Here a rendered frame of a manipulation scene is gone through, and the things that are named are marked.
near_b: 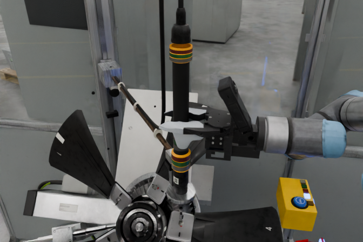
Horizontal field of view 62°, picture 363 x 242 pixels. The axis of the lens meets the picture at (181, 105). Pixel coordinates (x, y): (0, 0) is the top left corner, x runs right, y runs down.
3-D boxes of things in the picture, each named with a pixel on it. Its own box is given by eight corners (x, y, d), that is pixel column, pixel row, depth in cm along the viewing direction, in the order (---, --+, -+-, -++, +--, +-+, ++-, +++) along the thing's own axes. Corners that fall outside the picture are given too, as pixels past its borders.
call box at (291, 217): (275, 197, 117) (279, 176, 112) (302, 200, 116) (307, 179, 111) (280, 231, 103) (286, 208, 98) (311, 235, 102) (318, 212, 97)
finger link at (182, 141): (159, 153, 62) (204, 152, 63) (158, 128, 59) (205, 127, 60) (159, 145, 65) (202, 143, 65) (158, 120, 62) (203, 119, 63)
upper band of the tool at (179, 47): (166, 58, 59) (165, 44, 57) (186, 55, 60) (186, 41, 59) (175, 65, 55) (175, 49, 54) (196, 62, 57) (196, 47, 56)
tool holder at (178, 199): (158, 184, 76) (157, 152, 72) (183, 175, 79) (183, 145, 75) (173, 208, 69) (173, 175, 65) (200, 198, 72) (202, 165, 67)
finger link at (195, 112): (164, 132, 69) (203, 140, 66) (163, 109, 67) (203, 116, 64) (169, 125, 72) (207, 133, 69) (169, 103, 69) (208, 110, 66)
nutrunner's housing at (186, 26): (170, 199, 75) (166, 7, 54) (184, 193, 77) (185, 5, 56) (177, 209, 72) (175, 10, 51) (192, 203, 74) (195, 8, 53)
